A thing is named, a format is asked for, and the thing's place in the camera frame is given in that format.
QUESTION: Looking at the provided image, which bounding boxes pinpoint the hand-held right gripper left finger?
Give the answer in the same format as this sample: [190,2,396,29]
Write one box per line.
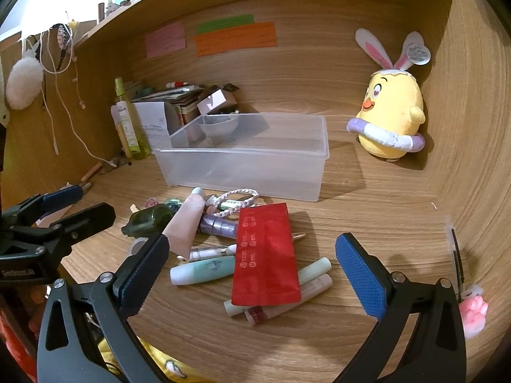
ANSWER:
[36,233,172,383]

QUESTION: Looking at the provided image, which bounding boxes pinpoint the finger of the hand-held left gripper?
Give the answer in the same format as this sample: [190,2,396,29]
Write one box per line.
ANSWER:
[0,184,85,228]
[10,203,116,254]

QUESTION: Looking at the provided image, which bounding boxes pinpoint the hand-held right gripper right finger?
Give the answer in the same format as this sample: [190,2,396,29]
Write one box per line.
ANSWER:
[334,232,469,383]

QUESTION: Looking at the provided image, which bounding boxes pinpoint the white tube with red band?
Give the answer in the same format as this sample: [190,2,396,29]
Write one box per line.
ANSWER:
[244,273,334,327]

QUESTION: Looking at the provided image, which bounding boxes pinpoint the dark green bottle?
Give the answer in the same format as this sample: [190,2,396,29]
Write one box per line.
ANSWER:
[122,203,174,238]

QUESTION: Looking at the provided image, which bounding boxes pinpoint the pale green tube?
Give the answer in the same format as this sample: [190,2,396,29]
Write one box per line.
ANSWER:
[223,258,333,318]

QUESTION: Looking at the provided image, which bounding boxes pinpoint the beige pink tube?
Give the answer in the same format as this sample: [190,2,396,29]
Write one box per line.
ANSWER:
[164,187,206,258]

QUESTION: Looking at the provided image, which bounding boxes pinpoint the red foil pouch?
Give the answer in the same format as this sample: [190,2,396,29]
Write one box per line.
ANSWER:
[232,203,302,306]

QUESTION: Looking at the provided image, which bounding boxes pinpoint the white braided rope bracelet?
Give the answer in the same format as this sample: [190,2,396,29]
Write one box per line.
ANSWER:
[205,189,260,214]

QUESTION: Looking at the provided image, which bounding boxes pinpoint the clear plastic storage box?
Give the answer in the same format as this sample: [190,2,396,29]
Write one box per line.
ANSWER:
[154,113,330,203]

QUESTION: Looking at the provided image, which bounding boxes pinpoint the mint green tube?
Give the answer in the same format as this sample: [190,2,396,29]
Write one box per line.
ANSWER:
[170,256,236,286]

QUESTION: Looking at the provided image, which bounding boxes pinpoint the white pen with gold tip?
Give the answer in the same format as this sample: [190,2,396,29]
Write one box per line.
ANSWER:
[178,232,307,263]

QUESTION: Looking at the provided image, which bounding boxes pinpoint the orange cloth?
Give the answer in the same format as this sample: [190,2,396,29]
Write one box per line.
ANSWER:
[0,311,41,383]

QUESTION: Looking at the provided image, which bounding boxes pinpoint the purple tube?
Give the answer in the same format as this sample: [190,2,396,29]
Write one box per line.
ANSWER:
[200,213,240,236]

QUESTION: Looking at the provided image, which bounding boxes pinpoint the yellow-green spray bottle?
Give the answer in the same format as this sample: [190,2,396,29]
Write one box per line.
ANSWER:
[114,77,151,160]

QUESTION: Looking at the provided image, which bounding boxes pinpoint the black comb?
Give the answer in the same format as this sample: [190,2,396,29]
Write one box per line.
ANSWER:
[450,227,466,300]

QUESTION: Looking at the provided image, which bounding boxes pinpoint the white label yellow bottle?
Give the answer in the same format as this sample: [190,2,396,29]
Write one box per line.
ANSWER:
[111,103,133,159]

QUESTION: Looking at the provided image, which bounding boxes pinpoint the pink paw toy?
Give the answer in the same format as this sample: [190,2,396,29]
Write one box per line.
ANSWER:
[458,284,490,338]

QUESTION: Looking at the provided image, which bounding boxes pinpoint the white paper file box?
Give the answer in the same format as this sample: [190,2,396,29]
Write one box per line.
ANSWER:
[132,101,180,150]

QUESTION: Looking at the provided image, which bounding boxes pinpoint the white fluffy pompom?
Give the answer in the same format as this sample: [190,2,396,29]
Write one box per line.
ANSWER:
[5,56,42,110]

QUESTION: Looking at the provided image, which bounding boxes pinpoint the stack of books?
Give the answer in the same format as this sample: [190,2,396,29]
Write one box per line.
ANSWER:
[132,84,206,126]

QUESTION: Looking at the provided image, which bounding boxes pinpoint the glass bowl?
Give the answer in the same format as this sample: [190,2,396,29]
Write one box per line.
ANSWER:
[199,114,240,142]

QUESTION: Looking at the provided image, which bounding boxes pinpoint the black lace headband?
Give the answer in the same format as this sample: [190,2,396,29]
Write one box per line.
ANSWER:
[52,24,76,74]

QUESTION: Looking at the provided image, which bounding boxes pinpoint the small white cardboard box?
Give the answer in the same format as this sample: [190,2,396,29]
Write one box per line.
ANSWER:
[196,88,239,116]

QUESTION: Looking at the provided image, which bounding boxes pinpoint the yellow chick plush toy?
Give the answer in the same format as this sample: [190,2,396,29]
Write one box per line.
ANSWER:
[347,28,432,162]

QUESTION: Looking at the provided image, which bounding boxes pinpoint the pink paper note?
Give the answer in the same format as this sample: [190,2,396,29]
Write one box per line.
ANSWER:
[144,22,187,59]

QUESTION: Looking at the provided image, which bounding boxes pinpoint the orange paper note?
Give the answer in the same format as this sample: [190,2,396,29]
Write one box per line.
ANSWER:
[193,22,278,57]

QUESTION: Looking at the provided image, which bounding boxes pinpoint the green paper note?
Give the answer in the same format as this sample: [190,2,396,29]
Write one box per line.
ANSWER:
[195,15,255,34]

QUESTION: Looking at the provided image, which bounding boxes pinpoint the wooden handle brush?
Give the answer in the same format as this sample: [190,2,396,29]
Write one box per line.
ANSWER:
[81,162,102,182]

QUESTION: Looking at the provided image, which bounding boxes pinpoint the white cable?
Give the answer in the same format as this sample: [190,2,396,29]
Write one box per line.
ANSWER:
[40,28,120,168]

